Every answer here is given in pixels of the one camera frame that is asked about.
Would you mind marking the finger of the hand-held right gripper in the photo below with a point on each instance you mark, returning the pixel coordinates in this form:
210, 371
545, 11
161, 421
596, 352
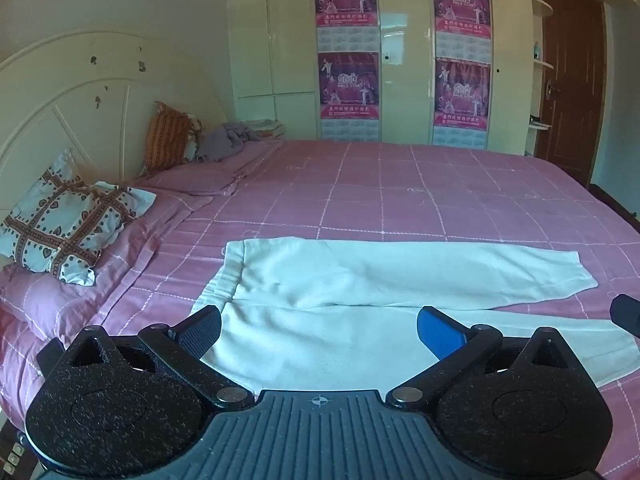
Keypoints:
625, 312

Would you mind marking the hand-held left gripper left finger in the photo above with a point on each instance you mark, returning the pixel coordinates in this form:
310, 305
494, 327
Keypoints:
200, 329

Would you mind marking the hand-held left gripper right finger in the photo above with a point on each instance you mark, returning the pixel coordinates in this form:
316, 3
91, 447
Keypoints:
440, 332

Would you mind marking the white pants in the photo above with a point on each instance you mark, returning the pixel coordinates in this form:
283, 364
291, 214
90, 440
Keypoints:
350, 280

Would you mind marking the bed with pink checked sheet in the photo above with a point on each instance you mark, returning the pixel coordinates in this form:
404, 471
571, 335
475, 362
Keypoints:
400, 195

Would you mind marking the pink checked pillow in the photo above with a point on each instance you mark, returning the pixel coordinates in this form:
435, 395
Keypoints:
45, 300
195, 177

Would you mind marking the white heart patterned pillow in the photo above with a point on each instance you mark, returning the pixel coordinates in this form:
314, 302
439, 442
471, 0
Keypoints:
65, 220

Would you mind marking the grey purple crumpled cloth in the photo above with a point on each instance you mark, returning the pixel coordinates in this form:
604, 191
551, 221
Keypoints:
225, 140

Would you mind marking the orange striped pillow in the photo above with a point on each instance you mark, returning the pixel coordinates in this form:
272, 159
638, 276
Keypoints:
167, 135

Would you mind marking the stack of books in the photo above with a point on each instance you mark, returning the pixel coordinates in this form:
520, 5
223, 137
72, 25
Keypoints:
267, 127

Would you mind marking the dark device with white buttons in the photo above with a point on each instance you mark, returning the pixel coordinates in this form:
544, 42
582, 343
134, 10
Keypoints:
11, 455

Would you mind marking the brown wooden door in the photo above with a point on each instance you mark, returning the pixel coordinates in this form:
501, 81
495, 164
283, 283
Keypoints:
570, 70

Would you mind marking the white corner shelf unit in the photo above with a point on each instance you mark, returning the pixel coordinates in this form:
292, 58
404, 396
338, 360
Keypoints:
541, 65

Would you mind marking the white wooden headboard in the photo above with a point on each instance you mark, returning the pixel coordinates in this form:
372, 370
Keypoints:
65, 95

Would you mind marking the small blue bottle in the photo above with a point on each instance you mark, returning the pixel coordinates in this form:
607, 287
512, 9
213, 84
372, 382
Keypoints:
538, 50

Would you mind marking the cream glossy wardrobe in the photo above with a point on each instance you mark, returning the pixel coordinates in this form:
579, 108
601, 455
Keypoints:
285, 35

